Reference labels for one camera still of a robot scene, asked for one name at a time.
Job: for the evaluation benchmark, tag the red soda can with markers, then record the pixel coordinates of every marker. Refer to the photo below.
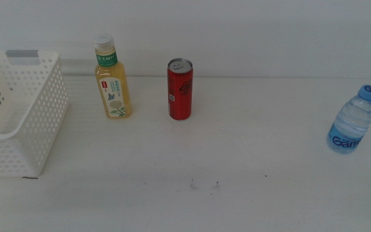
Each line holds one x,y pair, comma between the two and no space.
179,103

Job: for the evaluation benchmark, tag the yellow tea bottle green label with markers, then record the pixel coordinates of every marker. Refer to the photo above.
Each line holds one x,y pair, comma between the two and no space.
113,96

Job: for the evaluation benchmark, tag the clear water bottle blue cap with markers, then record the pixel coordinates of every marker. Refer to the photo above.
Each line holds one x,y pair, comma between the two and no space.
349,129

